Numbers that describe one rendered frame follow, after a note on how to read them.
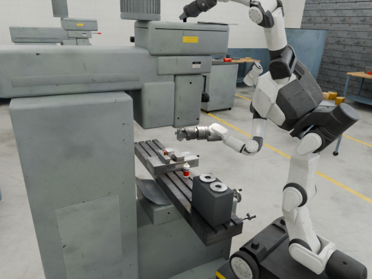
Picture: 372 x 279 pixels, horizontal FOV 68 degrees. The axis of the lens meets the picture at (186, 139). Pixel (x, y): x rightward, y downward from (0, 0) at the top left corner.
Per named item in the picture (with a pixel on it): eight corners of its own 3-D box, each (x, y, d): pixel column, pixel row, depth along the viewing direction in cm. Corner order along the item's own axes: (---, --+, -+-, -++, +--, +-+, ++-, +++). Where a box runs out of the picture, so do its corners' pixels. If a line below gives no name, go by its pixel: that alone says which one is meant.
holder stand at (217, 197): (207, 199, 165) (210, 170, 157) (231, 221, 147) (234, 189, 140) (190, 204, 159) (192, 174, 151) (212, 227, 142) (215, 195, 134)
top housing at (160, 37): (204, 50, 176) (206, 22, 169) (228, 55, 155) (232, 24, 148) (133, 50, 155) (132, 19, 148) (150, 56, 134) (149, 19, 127)
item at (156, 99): (158, 114, 176) (158, 73, 166) (174, 126, 156) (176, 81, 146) (129, 117, 168) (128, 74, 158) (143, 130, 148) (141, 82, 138)
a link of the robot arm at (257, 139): (262, 156, 177) (265, 123, 181) (264, 153, 164) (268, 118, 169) (244, 154, 179) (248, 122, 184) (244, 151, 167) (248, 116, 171)
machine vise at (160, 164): (189, 158, 215) (190, 145, 210) (198, 166, 202) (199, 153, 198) (146, 165, 200) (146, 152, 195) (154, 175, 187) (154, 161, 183)
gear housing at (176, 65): (191, 67, 175) (192, 50, 171) (212, 73, 155) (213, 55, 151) (141, 68, 160) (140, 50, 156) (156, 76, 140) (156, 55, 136)
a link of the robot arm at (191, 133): (182, 124, 179) (200, 123, 182) (182, 137, 183) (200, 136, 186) (187, 130, 168) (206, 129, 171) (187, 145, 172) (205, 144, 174)
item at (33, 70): (159, 79, 167) (159, 45, 159) (175, 88, 148) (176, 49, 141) (4, 88, 131) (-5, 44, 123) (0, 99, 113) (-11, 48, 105)
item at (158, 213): (196, 182, 220) (196, 169, 215) (220, 206, 192) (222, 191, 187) (135, 196, 198) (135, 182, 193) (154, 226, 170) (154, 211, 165)
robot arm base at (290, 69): (296, 65, 146) (274, 63, 150) (298, 43, 136) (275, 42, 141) (290, 82, 138) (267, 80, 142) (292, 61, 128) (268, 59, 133)
